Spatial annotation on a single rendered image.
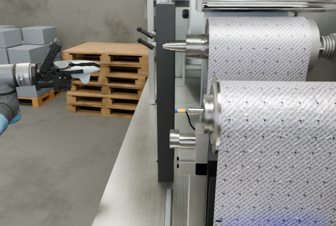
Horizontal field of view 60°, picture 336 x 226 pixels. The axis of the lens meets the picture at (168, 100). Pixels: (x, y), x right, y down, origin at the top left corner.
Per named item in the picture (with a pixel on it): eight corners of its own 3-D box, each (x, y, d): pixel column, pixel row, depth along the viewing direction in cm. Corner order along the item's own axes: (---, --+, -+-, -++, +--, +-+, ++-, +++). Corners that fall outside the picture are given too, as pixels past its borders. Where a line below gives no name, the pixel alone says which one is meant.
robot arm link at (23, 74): (19, 60, 96) (13, 69, 89) (33, 59, 97) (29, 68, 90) (23, 81, 99) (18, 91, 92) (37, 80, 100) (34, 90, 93)
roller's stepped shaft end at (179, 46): (163, 51, 78) (163, 39, 77) (185, 51, 78) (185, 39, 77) (162, 53, 75) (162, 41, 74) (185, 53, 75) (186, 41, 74)
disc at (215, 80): (207, 131, 65) (211, 66, 60) (209, 131, 65) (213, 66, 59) (215, 169, 51) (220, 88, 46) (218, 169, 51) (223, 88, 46)
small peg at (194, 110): (187, 108, 54) (188, 106, 53) (203, 108, 54) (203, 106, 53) (187, 115, 54) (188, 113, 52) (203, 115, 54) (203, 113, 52)
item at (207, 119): (200, 100, 60) (203, 88, 53) (210, 100, 60) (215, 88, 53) (201, 136, 58) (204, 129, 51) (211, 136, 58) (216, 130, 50)
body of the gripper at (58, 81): (74, 81, 103) (37, 83, 101) (71, 58, 99) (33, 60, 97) (73, 90, 97) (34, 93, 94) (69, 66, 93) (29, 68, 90)
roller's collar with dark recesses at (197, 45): (185, 56, 80) (185, 32, 78) (207, 56, 80) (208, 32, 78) (185, 61, 74) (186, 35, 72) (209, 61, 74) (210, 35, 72)
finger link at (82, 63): (98, 74, 106) (72, 77, 102) (97, 58, 103) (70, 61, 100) (100, 77, 103) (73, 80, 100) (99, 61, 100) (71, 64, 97)
